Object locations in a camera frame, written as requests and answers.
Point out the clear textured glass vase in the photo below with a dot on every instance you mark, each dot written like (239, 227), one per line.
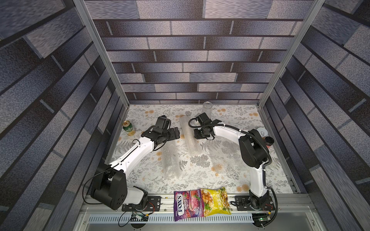
(207, 109)

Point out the green beverage can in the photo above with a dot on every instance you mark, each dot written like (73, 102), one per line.
(127, 126)

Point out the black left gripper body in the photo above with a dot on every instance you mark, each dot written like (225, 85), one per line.
(170, 134)

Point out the red jam jar black lid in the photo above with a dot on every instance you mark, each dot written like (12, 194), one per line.
(269, 141)

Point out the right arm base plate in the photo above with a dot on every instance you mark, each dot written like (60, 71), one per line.
(252, 203)

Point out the yellow snack bag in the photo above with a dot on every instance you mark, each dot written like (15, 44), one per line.
(215, 202)

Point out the clear bubble wrap sheet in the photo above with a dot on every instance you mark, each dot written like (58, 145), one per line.
(220, 154)

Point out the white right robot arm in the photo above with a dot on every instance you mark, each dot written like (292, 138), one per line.
(253, 149)

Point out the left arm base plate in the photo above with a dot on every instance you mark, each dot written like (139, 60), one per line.
(148, 204)

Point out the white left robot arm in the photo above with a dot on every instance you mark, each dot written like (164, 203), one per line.
(109, 184)

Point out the purple Fox's candy bag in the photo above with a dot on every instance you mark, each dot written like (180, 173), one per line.
(188, 204)

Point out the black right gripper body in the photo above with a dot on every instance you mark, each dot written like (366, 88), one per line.
(199, 134)

